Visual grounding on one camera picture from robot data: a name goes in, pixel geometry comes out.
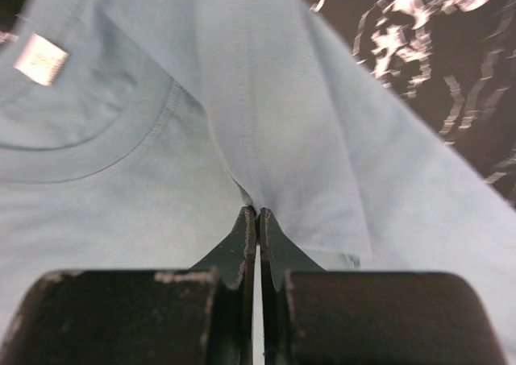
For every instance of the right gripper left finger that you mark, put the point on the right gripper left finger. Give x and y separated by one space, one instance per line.
202 315

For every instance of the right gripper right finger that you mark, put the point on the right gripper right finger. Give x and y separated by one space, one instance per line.
315 316

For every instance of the blue-grey t shirt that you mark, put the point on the blue-grey t shirt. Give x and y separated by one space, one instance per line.
133 131

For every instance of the black marbled table mat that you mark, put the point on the black marbled table mat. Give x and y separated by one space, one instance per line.
453 61

